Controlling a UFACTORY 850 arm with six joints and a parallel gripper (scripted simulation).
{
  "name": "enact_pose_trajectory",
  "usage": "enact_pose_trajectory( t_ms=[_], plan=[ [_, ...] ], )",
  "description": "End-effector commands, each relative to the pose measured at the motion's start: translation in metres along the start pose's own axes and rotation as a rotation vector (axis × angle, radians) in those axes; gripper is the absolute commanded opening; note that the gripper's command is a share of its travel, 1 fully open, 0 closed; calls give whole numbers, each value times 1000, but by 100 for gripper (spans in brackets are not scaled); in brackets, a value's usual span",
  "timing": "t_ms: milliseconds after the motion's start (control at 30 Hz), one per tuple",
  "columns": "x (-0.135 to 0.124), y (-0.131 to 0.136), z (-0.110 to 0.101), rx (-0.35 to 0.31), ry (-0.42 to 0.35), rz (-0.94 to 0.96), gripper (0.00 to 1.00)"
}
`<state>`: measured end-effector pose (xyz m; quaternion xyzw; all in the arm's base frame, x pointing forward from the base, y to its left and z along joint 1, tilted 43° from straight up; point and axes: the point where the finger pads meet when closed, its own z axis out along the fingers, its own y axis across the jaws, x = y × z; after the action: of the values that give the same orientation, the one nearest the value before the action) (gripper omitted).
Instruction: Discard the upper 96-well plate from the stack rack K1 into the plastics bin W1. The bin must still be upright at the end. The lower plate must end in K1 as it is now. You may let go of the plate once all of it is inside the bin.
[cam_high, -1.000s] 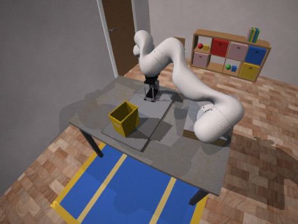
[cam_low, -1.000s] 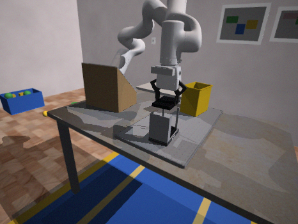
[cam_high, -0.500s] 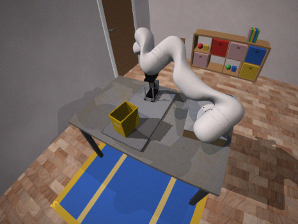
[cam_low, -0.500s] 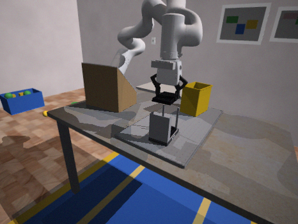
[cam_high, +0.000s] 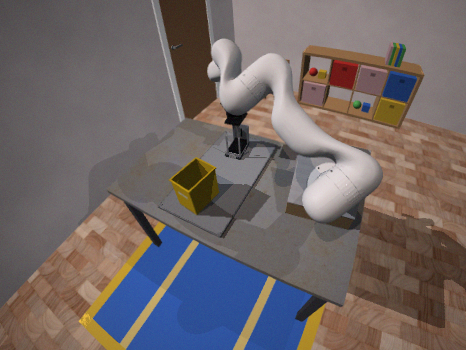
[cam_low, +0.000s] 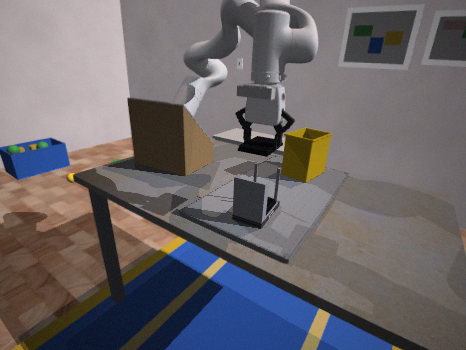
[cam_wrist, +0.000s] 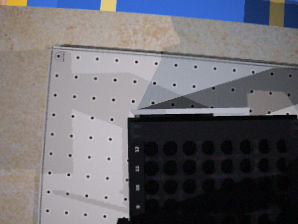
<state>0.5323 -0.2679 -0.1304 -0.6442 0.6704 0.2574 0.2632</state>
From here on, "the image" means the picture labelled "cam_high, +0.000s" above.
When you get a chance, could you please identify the yellow open-top bin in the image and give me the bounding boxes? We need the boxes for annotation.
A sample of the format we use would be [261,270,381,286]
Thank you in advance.
[169,159,219,215]

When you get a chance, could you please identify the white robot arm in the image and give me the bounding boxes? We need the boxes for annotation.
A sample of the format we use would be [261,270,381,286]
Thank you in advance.
[208,39,383,223]

